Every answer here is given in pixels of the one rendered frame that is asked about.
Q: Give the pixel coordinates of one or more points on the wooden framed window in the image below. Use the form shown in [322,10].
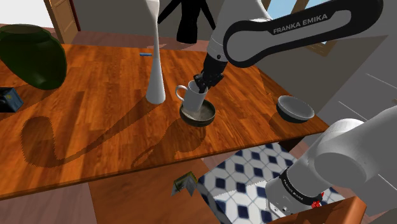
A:
[319,46]

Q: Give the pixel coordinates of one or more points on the dark green round vase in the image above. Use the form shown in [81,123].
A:
[34,56]

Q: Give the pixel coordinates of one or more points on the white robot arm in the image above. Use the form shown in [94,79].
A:
[347,31]

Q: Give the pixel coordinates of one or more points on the tall slim white vase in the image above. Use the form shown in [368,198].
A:
[156,77]

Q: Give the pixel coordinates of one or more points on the wooden door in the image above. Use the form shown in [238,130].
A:
[63,18]

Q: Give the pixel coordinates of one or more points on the black tripod stand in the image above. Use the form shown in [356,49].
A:
[189,21]

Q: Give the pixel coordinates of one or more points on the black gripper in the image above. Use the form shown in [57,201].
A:
[214,69]

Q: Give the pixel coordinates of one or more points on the small blue stick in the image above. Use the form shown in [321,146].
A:
[145,54]

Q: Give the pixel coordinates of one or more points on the grey and white bowl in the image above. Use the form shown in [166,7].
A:
[294,108]

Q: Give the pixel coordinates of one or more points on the dark blue box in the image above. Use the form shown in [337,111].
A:
[11,100]

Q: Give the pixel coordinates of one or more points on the dark round bowl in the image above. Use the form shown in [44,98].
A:
[207,117]

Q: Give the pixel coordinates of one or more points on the white mug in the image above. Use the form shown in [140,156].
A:
[193,99]

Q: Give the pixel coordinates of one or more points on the wooden table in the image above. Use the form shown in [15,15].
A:
[102,93]

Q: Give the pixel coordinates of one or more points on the small green folded book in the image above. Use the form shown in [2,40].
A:
[185,183]

